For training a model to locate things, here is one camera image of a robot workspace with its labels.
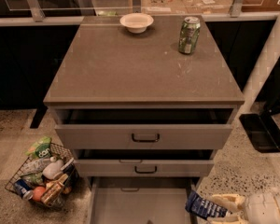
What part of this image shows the green soda can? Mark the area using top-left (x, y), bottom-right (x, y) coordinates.
top-left (178, 17), bottom-right (201, 54)

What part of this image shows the blue rxbar blueberry bar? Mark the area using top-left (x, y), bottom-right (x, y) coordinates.
top-left (185, 190), bottom-right (231, 220)

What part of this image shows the grey drawer cabinet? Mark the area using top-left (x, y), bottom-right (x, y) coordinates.
top-left (43, 14), bottom-right (245, 224)

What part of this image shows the grey drawer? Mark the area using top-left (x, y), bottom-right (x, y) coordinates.
top-left (51, 107), bottom-right (237, 150)
top-left (75, 149), bottom-right (214, 177)
top-left (86, 177), bottom-right (198, 224)

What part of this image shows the brown snack box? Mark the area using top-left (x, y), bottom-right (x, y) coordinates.
top-left (41, 174), bottom-right (68, 206)

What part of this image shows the white plastic bottle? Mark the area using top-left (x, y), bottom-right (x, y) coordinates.
top-left (42, 157), bottom-right (63, 179)

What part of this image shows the orange fruit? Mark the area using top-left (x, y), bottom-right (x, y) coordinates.
top-left (33, 186), bottom-right (46, 202)

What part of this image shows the blue soda can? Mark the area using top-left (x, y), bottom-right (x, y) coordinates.
top-left (13, 179), bottom-right (34, 201)

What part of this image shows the grey bottom drawer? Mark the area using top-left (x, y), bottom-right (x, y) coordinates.
top-left (86, 177), bottom-right (198, 224)

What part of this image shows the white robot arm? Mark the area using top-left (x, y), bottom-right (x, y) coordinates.
top-left (207, 13), bottom-right (280, 224)

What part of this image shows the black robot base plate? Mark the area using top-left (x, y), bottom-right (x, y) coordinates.
top-left (239, 114), bottom-right (280, 153)

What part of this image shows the wire basket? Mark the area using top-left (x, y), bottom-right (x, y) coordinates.
top-left (5, 143), bottom-right (78, 209)

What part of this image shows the grey middle drawer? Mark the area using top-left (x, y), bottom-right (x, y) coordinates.
top-left (75, 149), bottom-right (214, 177)

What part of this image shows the grey top drawer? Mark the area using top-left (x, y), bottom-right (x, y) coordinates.
top-left (51, 107), bottom-right (237, 150)

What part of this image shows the glass railing barrier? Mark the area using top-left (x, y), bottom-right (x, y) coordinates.
top-left (0, 0), bottom-right (279, 27)

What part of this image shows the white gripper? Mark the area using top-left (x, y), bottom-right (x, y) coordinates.
top-left (208, 193), bottom-right (279, 224)

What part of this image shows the clear plastic water bottle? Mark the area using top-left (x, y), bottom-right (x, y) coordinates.
top-left (21, 159), bottom-right (51, 175)

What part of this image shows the cardboard box left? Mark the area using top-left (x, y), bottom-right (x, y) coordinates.
top-left (141, 0), bottom-right (187, 14)

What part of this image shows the green chip bag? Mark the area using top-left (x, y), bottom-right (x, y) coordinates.
top-left (25, 136), bottom-right (51, 159)

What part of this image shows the white paper bowl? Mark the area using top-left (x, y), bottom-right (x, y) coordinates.
top-left (119, 13), bottom-right (154, 34)

